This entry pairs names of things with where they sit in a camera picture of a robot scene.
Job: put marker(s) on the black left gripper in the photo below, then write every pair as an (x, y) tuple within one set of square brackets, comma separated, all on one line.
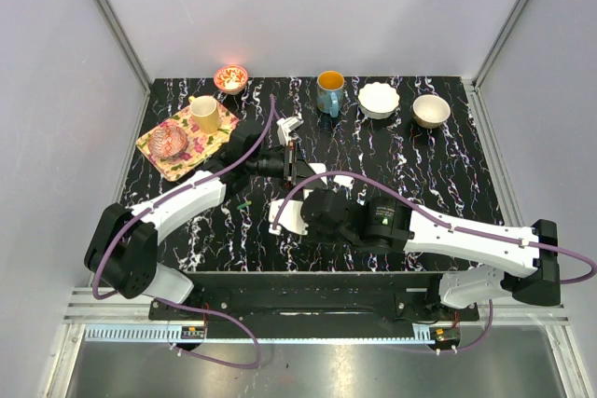
[(293, 166)]

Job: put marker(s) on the white scalloped bowl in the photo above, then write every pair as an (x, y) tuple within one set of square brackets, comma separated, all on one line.
[(378, 100)]

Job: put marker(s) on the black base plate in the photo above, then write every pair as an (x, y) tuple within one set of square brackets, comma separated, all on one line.
[(393, 296)]

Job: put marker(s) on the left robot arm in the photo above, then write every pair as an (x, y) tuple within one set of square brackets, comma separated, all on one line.
[(123, 251)]

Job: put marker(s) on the pink patterned glass bowl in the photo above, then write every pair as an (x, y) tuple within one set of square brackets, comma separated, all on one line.
[(167, 141)]

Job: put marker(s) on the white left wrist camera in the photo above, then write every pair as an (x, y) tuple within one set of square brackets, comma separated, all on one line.
[(285, 126)]

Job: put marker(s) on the green small marker piece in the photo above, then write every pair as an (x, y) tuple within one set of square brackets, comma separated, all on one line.
[(244, 205)]

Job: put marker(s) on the floral serving tray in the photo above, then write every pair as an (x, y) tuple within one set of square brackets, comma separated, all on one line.
[(200, 145)]

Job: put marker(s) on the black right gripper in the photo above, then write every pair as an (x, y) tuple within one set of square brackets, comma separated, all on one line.
[(312, 234)]

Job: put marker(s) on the yellow cup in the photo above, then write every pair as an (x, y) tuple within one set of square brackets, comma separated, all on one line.
[(204, 110)]

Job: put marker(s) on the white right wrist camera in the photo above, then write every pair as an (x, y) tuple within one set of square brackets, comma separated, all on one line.
[(290, 219)]

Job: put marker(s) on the white remote control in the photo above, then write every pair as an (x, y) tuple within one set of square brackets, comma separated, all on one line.
[(333, 181)]

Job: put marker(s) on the red patterned small bowl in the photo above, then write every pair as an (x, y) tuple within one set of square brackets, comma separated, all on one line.
[(231, 79)]

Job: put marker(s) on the blue butterfly mug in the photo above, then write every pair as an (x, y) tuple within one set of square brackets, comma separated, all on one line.
[(330, 92)]

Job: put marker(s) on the beige bowl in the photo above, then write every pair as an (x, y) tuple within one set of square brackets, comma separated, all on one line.
[(430, 111)]

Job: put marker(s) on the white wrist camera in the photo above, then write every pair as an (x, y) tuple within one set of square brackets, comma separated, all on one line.
[(285, 126), (290, 219)]

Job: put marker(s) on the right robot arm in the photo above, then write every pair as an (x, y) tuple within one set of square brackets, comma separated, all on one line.
[(510, 261)]

